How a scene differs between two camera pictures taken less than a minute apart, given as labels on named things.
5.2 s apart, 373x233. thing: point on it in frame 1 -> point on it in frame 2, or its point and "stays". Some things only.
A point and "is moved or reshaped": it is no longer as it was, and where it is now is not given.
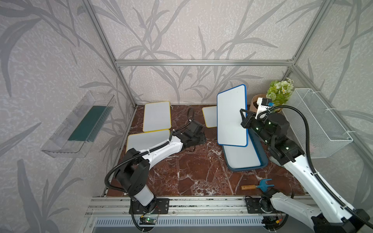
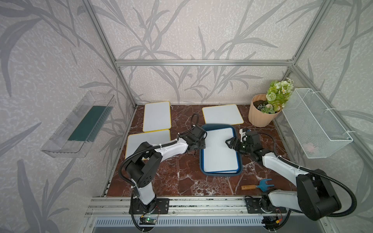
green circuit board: [147, 221] stays
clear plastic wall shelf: [77, 135] stays
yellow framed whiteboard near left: [141, 141] stays
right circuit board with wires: [272, 222] stays
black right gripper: [247, 120] -> [232, 143]
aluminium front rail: [119, 206] stays
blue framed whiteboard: [230, 132] -> [218, 157]
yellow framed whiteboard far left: [157, 116] stays
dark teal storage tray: [260, 152] is moved or reshaped
